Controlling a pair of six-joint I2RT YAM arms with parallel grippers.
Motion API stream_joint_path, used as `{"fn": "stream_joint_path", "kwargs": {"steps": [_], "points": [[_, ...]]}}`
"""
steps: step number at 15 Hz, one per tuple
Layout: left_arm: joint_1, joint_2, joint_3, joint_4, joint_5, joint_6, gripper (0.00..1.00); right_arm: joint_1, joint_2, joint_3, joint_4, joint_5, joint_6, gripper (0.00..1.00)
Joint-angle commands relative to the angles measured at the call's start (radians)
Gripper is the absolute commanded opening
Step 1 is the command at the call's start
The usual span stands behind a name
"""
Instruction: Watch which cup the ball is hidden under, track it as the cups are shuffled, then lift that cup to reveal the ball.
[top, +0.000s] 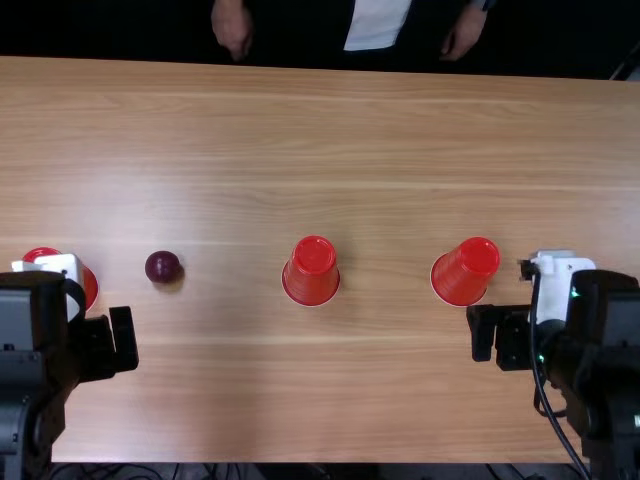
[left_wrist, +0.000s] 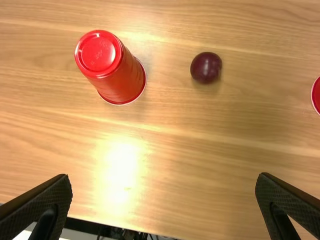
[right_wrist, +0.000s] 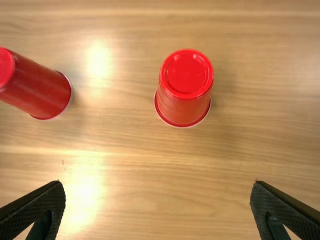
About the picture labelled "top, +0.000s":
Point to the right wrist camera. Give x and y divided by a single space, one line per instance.
555 280

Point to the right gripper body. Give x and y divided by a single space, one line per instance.
514 342

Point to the person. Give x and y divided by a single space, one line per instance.
375 25

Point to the dark red ball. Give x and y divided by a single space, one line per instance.
162 266

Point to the red cup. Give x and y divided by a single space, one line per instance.
91 290
310 272
465 272

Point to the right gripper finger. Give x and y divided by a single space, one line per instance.
481 332

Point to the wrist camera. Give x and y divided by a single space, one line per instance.
50 265
555 280

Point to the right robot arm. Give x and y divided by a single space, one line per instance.
610 325

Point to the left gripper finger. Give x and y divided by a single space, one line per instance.
124 340

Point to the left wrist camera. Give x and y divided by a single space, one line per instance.
50 265

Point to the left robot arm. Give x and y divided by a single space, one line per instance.
25 320

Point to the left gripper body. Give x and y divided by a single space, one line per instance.
92 347

